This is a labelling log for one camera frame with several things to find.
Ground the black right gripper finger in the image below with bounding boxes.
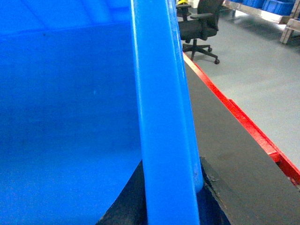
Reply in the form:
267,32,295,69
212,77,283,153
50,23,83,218
196,157,231,225

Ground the large blue plastic crate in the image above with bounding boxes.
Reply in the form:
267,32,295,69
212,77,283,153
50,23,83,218
0,0,202,225

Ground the black office chair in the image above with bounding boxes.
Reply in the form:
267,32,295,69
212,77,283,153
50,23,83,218
176,0,223,65

